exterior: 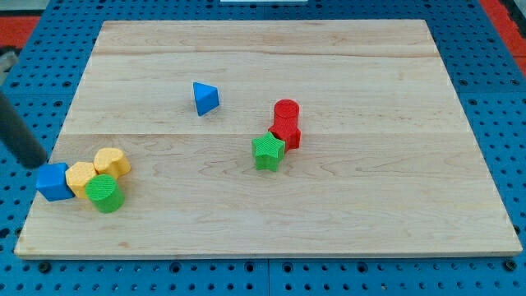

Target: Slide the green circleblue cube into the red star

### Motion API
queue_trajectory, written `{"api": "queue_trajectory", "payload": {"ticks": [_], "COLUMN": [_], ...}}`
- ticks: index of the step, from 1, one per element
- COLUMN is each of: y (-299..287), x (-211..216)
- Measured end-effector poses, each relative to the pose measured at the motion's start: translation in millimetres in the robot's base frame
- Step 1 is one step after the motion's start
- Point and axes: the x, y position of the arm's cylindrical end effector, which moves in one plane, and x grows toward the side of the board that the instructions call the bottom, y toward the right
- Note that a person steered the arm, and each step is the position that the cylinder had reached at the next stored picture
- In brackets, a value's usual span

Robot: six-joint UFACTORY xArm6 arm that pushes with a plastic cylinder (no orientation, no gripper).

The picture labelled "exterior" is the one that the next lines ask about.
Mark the wooden board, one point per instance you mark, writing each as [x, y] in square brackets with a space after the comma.
[388, 165]

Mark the blue triangle block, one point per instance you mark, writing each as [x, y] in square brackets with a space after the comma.
[206, 97]

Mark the green star block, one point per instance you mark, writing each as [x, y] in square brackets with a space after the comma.
[267, 151]

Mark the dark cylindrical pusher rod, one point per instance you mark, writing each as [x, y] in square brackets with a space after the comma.
[18, 138]

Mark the yellow hexagon block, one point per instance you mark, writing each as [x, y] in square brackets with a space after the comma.
[77, 177]

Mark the red star block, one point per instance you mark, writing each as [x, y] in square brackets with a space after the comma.
[288, 133]

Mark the red cylinder block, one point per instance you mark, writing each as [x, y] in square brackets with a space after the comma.
[286, 112]

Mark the green cylinder block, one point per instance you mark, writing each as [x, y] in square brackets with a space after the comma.
[104, 193]

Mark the yellow heart block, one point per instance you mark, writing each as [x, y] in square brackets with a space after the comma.
[111, 161]

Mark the blue cube block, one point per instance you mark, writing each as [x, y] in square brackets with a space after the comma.
[51, 182]

